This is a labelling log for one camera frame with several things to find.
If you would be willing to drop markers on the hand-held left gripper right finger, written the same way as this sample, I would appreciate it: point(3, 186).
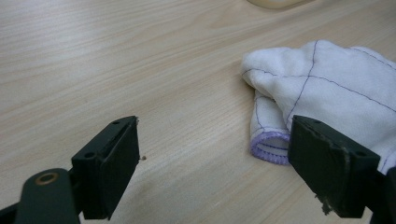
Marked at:
point(333, 168)

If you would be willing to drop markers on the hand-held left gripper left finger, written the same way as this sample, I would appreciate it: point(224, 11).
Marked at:
point(106, 168)

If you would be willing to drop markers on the white cloth with purple grid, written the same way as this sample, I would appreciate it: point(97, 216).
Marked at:
point(336, 68)

